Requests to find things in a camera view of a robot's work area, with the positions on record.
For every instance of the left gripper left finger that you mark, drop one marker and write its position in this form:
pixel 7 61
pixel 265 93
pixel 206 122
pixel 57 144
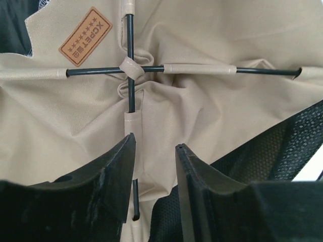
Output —
pixel 88 204

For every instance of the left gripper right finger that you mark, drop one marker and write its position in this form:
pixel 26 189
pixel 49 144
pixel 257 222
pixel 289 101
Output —
pixel 215 207

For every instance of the beige black pet tent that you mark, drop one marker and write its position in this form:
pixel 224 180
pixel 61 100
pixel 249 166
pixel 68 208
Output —
pixel 50 127

